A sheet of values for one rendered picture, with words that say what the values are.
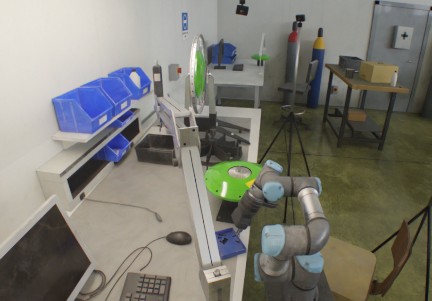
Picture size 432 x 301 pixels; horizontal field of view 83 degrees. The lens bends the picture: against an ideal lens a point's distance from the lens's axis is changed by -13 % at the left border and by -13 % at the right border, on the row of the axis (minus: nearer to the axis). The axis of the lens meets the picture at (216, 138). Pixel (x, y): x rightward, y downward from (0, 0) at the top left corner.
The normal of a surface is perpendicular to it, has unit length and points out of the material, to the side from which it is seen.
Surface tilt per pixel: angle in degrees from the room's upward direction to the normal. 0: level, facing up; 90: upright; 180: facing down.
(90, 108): 88
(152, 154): 94
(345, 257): 0
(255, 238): 0
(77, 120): 92
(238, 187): 17
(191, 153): 53
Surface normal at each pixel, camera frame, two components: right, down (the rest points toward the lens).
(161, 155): -0.19, 0.47
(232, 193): -0.12, -0.66
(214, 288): 0.32, 0.40
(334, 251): 0.00, -0.90
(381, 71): 0.11, 0.43
